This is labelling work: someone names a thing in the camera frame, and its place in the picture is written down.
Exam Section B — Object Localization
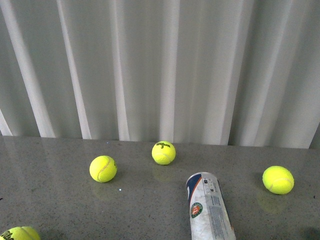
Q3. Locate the clear Wilson tennis ball can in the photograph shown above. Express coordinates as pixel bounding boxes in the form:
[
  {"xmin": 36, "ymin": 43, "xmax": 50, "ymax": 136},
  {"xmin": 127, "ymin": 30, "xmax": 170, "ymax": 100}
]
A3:
[{"xmin": 186, "ymin": 172, "xmax": 236, "ymax": 240}]

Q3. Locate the Wilson 3 tennis ball centre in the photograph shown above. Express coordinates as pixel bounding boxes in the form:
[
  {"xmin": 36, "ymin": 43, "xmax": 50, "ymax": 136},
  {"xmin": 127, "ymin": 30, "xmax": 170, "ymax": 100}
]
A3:
[{"xmin": 151, "ymin": 141, "xmax": 176, "ymax": 165}]

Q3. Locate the wilson 3 tennis ball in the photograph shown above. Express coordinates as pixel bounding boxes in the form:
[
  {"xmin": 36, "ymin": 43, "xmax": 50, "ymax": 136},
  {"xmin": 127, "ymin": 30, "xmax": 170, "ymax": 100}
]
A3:
[
  {"xmin": 151, "ymin": 141, "xmax": 176, "ymax": 165},
  {"xmin": 0, "ymin": 226, "xmax": 41, "ymax": 240}
]

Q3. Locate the plain yellow tennis ball left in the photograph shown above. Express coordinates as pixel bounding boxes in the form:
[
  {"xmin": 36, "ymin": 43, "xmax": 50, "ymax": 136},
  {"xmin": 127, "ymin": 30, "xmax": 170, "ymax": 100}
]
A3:
[{"xmin": 89, "ymin": 155, "xmax": 118, "ymax": 183}]

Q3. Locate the yellow tennis ball right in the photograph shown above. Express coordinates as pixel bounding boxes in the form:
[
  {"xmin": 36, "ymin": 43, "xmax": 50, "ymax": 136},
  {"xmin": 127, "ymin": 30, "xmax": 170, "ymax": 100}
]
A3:
[{"xmin": 262, "ymin": 165, "xmax": 295, "ymax": 195}]

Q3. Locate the Wilson 3 tennis ball near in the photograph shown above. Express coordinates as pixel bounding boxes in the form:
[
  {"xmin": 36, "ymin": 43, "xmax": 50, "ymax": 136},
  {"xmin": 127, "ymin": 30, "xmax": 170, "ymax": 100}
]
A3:
[{"xmin": 0, "ymin": 226, "xmax": 41, "ymax": 240}]

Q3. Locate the white pleated curtain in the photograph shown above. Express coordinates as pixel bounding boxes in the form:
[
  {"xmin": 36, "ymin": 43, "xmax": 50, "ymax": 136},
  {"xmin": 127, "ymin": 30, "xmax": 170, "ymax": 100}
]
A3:
[{"xmin": 0, "ymin": 0, "xmax": 320, "ymax": 149}]

